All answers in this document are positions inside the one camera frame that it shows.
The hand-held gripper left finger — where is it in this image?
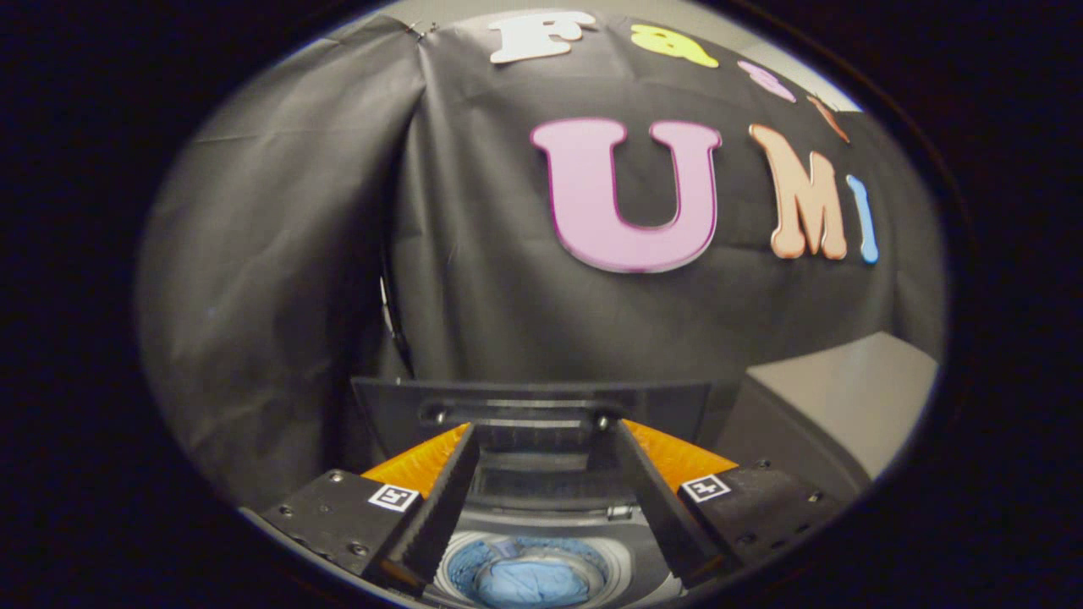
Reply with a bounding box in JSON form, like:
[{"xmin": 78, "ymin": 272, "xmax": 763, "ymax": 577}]
[{"xmin": 258, "ymin": 423, "xmax": 481, "ymax": 597}]

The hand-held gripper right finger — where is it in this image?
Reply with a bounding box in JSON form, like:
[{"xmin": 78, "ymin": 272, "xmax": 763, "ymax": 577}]
[{"xmin": 611, "ymin": 419, "xmax": 843, "ymax": 589}]

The black backdrop cloth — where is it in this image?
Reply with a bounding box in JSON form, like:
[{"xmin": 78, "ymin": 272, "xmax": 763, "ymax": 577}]
[{"xmin": 135, "ymin": 8, "xmax": 947, "ymax": 508}]

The light blue garment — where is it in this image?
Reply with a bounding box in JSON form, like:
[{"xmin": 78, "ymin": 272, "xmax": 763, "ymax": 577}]
[{"xmin": 448, "ymin": 537, "xmax": 608, "ymax": 608}]

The grey washing machine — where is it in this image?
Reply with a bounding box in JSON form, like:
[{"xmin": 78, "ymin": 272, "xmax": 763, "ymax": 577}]
[{"xmin": 419, "ymin": 499, "xmax": 686, "ymax": 609}]

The beige cabinet with dark frame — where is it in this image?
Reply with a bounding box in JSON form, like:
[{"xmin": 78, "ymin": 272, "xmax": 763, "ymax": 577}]
[{"xmin": 719, "ymin": 332, "xmax": 940, "ymax": 504}]

